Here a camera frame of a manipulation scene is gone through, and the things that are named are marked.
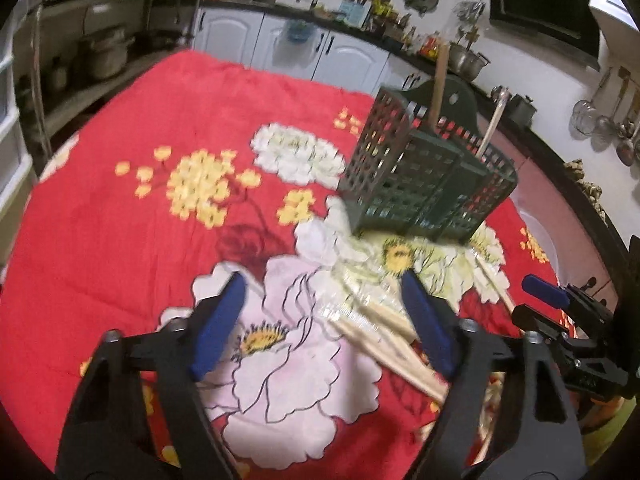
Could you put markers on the green perforated utensil holder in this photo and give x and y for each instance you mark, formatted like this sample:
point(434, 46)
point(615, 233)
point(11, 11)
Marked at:
point(415, 185)

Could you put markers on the metal storage rack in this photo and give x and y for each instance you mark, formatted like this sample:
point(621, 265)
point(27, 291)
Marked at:
point(65, 105)

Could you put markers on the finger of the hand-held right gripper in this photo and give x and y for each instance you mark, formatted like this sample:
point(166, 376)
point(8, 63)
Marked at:
point(537, 321)
point(542, 290)

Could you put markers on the old steel pot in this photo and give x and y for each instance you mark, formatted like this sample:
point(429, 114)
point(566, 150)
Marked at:
point(105, 55)

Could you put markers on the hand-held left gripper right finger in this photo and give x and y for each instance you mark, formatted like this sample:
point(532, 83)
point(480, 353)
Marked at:
point(425, 325)

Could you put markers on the white stove side cabinet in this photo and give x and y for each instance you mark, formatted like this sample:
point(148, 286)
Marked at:
point(545, 190)

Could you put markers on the white sink base cabinet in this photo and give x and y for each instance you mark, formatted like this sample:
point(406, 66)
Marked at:
point(230, 35)

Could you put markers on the large steel pot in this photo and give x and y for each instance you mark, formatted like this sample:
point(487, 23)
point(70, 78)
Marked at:
point(467, 60)

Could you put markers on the blue knife block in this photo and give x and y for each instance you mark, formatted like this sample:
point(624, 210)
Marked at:
point(356, 12)

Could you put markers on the ginger root pile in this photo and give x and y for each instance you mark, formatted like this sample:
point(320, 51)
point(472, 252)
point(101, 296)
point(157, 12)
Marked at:
point(582, 180)

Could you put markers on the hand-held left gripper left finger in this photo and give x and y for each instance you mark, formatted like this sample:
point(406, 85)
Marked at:
point(220, 325)

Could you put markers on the white plastic drawer unit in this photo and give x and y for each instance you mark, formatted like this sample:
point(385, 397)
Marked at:
point(12, 135)

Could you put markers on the blue hanging bag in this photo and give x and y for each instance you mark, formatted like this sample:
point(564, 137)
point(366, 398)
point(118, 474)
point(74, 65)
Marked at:
point(300, 31)

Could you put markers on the black range hood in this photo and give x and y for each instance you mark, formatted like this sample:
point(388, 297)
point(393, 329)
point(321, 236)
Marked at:
point(540, 0)

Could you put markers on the row of condiment bottles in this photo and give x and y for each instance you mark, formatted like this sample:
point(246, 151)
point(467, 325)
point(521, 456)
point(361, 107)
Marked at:
point(405, 30)

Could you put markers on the hanging steel utensils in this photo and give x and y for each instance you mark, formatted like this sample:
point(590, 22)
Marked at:
point(470, 15)

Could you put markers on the hanging steel ladle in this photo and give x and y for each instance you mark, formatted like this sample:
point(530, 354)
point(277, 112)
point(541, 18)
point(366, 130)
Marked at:
point(605, 122)
point(627, 150)

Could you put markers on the steel spoon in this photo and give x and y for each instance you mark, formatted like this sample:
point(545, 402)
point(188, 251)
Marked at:
point(492, 120)

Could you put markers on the red floral blanket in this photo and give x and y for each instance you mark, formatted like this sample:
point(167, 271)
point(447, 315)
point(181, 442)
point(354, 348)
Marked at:
point(125, 260)

